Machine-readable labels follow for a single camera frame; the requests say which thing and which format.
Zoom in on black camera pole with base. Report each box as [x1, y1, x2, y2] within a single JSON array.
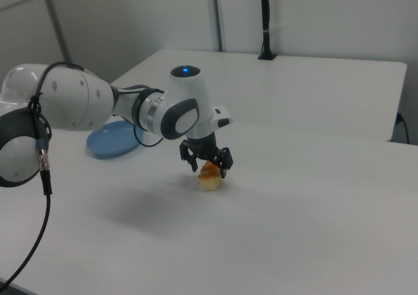
[[257, 0, 278, 61]]

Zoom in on grey metal partition post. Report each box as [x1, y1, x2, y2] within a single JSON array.
[[207, 0, 227, 52], [41, 0, 72, 63]]

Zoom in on bread roll with orange topping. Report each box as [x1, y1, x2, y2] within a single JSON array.
[[198, 160, 221, 193]]

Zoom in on black cable behind table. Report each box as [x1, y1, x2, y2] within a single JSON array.
[[396, 112, 411, 144]]

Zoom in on black cable on robot arm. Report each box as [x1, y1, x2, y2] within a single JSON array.
[[0, 61, 166, 291]]

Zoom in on blue oval plastic plate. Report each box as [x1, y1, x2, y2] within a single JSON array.
[[86, 120, 145, 161]]

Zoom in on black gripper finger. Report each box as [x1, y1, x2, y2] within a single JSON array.
[[187, 152, 200, 174], [216, 147, 234, 179]]

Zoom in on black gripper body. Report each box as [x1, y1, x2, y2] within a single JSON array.
[[178, 132, 229, 162]]

